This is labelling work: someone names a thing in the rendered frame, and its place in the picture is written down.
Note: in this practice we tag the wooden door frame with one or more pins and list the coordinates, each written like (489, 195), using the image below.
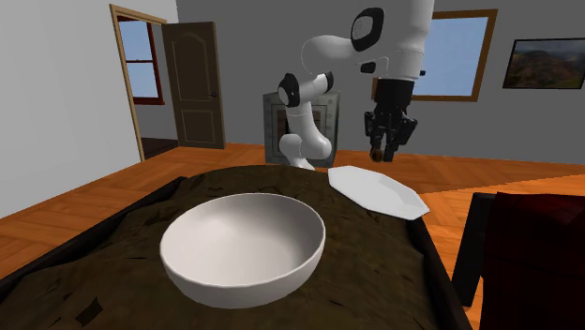
(122, 59)

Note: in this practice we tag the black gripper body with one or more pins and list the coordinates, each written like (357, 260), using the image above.
(393, 93)

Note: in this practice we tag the dark red armchair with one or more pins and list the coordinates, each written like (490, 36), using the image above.
(534, 260)

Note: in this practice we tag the bed with dark brown blanket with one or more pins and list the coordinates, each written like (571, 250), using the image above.
(365, 274)

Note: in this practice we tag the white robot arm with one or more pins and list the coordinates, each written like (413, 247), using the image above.
(411, 36)

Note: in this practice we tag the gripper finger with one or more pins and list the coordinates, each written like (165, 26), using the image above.
(402, 130)
(372, 130)

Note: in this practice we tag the grey metal cabinet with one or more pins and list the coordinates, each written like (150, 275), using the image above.
(272, 128)

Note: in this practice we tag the wooden framed window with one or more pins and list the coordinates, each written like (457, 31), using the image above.
(457, 55)

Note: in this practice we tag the landscape wall picture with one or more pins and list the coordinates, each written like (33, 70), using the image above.
(544, 64)

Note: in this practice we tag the red framed window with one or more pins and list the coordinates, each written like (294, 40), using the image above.
(153, 64)

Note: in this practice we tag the large white bowl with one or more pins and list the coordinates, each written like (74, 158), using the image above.
(242, 247)

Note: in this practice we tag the white octagonal plate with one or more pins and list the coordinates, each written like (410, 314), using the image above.
(374, 192)

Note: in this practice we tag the brown panelled door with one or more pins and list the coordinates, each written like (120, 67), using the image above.
(194, 87)

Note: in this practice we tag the small brown round object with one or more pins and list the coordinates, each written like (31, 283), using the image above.
(376, 156)

